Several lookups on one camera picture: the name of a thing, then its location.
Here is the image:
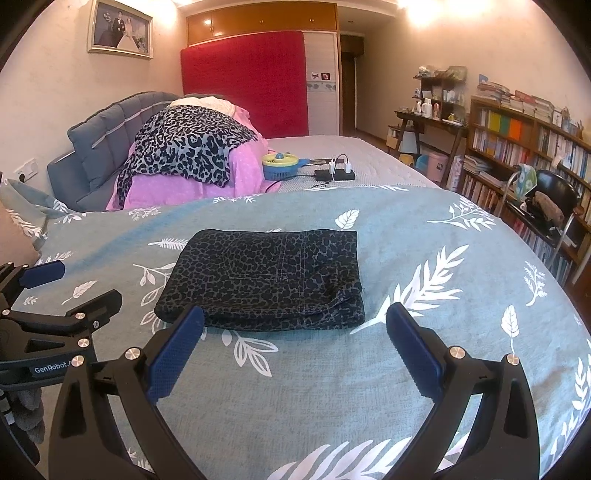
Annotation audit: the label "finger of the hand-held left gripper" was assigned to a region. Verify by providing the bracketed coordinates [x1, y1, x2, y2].
[0, 260, 65, 311]
[0, 290, 123, 333]

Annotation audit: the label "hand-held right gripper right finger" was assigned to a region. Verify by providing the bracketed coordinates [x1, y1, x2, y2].
[385, 302, 541, 480]

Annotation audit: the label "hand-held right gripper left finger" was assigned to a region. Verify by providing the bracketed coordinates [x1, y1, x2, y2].
[48, 305, 206, 480]

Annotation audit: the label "dark leopard print pants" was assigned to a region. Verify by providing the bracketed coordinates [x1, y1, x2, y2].
[154, 228, 366, 334]

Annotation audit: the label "teal leaf print pillow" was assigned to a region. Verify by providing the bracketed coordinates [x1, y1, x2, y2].
[0, 178, 86, 252]

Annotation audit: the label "teal leaf print blanket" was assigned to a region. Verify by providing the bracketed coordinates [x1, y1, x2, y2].
[9, 185, 591, 480]

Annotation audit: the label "grey padded headboard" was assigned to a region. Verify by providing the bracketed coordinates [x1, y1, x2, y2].
[47, 91, 232, 213]

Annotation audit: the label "pink bin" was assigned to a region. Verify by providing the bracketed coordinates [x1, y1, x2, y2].
[422, 152, 450, 188]

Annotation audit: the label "grey leopard print garment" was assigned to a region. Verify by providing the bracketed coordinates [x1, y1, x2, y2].
[115, 105, 259, 210]

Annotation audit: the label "black power strip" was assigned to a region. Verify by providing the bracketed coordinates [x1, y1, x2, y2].
[314, 168, 356, 182]

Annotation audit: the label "pink dotted blanket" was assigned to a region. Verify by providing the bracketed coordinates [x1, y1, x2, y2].
[106, 104, 282, 212]

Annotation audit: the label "pale bed sheet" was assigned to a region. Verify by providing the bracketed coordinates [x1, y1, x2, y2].
[265, 135, 439, 199]

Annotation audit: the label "teal patterned cloth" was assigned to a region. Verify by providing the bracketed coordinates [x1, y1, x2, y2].
[515, 164, 539, 199]

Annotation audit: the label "yellow and blue fan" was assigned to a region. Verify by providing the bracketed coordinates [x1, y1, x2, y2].
[262, 152, 311, 182]

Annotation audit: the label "wooden bookshelf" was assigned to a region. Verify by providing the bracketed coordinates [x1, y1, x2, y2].
[457, 95, 591, 287]

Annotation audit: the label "black chair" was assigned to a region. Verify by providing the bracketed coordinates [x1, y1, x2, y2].
[496, 168, 589, 273]

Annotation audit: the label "wooden desk with shelf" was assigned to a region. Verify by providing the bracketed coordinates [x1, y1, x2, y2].
[385, 67, 469, 164]

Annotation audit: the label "white folded blanket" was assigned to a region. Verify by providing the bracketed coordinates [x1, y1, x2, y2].
[168, 95, 236, 116]

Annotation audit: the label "red upright mattress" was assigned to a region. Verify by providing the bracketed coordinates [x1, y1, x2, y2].
[180, 31, 309, 139]

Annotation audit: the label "stack of books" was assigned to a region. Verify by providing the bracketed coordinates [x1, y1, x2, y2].
[475, 80, 555, 123]

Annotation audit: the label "framed wall photo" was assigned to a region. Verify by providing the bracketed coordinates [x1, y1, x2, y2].
[87, 0, 154, 60]

